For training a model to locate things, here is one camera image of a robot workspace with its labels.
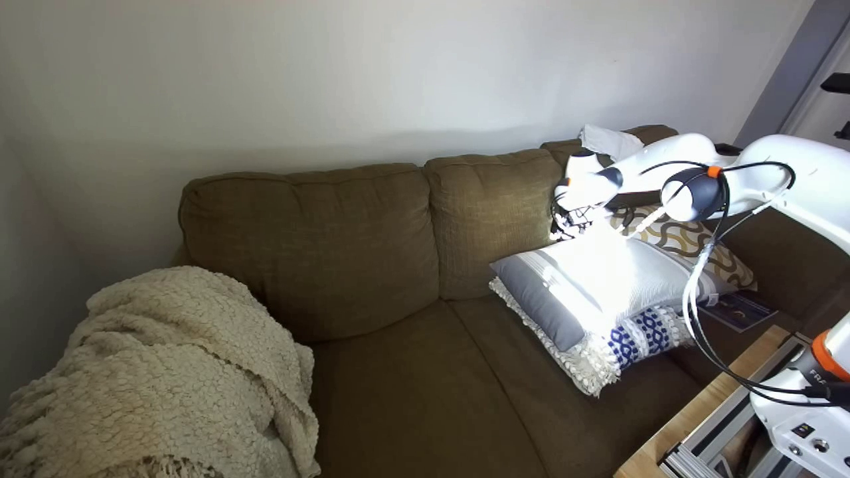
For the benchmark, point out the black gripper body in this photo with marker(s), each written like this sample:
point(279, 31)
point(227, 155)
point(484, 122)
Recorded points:
point(579, 195)

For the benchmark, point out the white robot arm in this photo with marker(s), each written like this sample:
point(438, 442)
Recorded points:
point(798, 175)

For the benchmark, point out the grey white striped pillow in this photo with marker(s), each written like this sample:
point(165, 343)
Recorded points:
point(602, 280)

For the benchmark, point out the yellow grey wave pattern pillow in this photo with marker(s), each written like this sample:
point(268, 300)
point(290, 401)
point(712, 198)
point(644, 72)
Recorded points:
point(685, 236)

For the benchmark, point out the dark blue book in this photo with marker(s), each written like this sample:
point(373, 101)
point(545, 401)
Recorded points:
point(743, 309)

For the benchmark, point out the olive brown sofa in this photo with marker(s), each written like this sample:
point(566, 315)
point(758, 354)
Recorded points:
point(373, 248)

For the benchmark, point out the grey metal ladder shelf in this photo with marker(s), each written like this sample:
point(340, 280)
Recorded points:
point(798, 62)

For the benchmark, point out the cream knitted blanket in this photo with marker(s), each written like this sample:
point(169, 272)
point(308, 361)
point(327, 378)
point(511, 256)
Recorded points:
point(161, 381)

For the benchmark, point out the aluminium profile frame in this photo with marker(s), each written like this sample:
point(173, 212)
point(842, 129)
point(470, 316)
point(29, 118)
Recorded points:
point(717, 442)

